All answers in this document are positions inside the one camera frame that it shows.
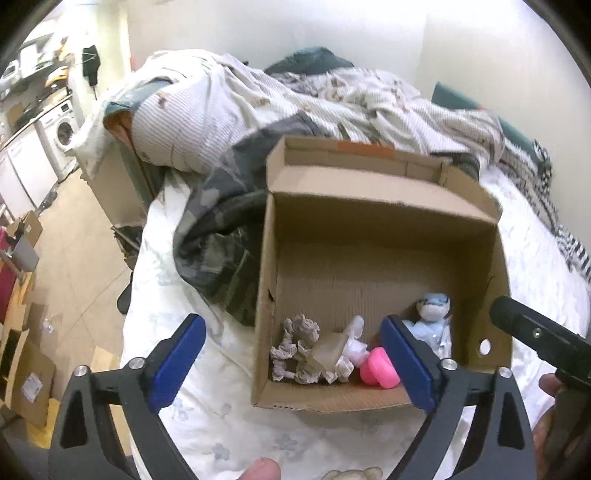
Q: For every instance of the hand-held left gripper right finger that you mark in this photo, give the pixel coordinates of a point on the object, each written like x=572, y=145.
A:
x=408, y=364

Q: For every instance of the pink plastic toy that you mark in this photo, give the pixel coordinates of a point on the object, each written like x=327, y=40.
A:
x=376, y=367

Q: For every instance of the brown cardboard box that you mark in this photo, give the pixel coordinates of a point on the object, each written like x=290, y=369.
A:
x=369, y=258

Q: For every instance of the black hanging garment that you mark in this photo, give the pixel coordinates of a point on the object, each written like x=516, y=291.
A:
x=91, y=64

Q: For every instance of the grey paper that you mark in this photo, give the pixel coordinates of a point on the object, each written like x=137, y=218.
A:
x=295, y=350

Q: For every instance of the grey bin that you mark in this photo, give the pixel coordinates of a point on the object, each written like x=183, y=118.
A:
x=25, y=254

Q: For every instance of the pink suitcase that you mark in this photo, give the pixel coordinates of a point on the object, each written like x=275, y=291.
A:
x=7, y=277

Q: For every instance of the grey green camouflage blanket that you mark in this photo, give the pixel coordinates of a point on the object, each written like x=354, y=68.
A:
x=217, y=240

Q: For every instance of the person's right hand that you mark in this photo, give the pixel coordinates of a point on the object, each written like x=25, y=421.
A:
x=545, y=429

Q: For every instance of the cluttered kitchen counter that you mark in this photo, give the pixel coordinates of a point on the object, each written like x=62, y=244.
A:
x=32, y=87

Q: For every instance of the dark green cloth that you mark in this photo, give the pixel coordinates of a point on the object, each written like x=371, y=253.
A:
x=314, y=60

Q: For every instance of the white kitchen cabinet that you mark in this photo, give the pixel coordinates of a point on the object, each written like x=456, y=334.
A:
x=18, y=175

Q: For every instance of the white printed duvet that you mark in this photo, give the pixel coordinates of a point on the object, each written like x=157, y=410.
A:
x=194, y=115

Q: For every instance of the white washing machine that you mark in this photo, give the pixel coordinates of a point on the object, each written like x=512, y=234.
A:
x=60, y=138

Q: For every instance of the small cardboard box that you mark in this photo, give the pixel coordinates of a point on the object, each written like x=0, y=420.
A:
x=27, y=226

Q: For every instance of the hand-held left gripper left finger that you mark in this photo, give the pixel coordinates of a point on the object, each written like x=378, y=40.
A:
x=178, y=364

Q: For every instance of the black metal frame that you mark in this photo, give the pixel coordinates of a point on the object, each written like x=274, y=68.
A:
x=124, y=286

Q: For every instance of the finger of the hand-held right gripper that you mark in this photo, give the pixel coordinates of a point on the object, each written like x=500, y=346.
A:
x=521, y=323

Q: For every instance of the wooden bed frame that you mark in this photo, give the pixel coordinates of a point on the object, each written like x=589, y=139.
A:
x=120, y=184

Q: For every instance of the blue shark plush toy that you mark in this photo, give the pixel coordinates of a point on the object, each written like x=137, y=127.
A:
x=431, y=307

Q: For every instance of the beige plush bear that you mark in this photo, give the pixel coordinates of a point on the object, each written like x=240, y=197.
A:
x=353, y=474

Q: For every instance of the black white patterned blanket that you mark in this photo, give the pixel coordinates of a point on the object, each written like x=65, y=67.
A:
x=554, y=221

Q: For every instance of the labelled cardboard box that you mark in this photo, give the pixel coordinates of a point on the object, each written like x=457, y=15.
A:
x=27, y=378

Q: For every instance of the person's left hand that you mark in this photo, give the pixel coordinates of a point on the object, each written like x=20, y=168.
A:
x=261, y=470

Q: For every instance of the teal pillow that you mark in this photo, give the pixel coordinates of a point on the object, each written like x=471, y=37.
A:
x=498, y=124

